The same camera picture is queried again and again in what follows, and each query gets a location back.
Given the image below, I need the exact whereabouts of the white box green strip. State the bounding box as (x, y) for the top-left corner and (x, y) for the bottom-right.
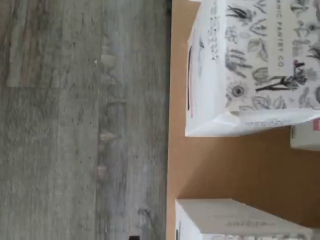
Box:
(174, 198), (315, 240)

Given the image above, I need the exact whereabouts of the tan wooden shelf board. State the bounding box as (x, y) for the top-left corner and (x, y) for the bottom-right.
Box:
(166, 0), (320, 240)

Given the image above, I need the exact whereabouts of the white box pink strip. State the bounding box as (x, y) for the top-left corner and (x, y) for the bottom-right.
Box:
(184, 0), (320, 138)

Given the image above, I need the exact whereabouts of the small cream box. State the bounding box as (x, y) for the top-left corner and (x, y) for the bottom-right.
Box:
(289, 119), (320, 152)

